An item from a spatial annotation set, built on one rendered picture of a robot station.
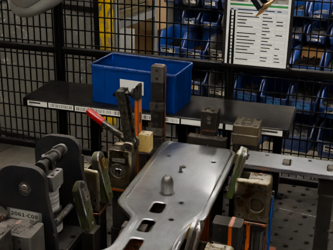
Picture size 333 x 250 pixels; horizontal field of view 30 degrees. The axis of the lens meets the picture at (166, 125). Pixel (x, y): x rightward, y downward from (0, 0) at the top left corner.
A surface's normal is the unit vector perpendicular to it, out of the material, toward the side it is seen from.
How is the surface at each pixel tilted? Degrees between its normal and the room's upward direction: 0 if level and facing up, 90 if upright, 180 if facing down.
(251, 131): 89
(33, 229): 0
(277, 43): 90
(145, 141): 90
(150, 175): 0
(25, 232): 0
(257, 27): 90
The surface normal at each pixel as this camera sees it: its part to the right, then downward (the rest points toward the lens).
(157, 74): -0.29, 0.35
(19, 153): 0.01, -0.93
